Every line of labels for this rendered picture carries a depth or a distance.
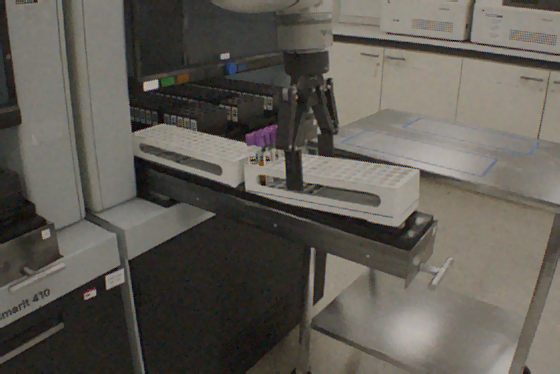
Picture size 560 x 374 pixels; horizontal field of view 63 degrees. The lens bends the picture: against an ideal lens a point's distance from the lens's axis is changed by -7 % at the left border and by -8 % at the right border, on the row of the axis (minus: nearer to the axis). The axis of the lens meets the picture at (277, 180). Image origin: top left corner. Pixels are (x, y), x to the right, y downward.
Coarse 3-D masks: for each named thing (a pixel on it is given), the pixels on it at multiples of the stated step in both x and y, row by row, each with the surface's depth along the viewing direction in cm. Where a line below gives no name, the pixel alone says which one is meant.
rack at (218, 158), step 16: (160, 128) 109; (176, 128) 109; (144, 144) 109; (160, 144) 100; (176, 144) 99; (192, 144) 99; (208, 144) 100; (224, 144) 99; (240, 144) 100; (160, 160) 101; (176, 160) 105; (192, 160) 106; (208, 160) 93; (224, 160) 91; (240, 160) 91; (208, 176) 94; (224, 176) 92; (240, 176) 92
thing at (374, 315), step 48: (336, 144) 115; (384, 144) 116; (432, 144) 117; (480, 144) 118; (528, 144) 120; (480, 192) 95; (528, 192) 90; (384, 288) 154; (336, 336) 133; (384, 336) 132; (432, 336) 132; (480, 336) 131; (528, 336) 97
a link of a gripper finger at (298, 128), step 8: (312, 88) 79; (312, 96) 80; (304, 104) 79; (296, 112) 80; (304, 112) 80; (296, 120) 79; (304, 120) 80; (296, 128) 79; (296, 136) 79; (296, 144) 79
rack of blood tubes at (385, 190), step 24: (264, 168) 86; (312, 168) 84; (336, 168) 84; (360, 168) 83; (384, 168) 82; (408, 168) 81; (264, 192) 87; (288, 192) 84; (312, 192) 88; (336, 192) 88; (360, 192) 87; (384, 192) 73; (408, 192) 76; (360, 216) 77
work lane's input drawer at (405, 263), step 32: (160, 192) 102; (192, 192) 96; (224, 192) 92; (256, 224) 88; (288, 224) 84; (320, 224) 80; (352, 224) 78; (384, 224) 81; (416, 224) 78; (352, 256) 78; (384, 256) 75; (416, 256) 75
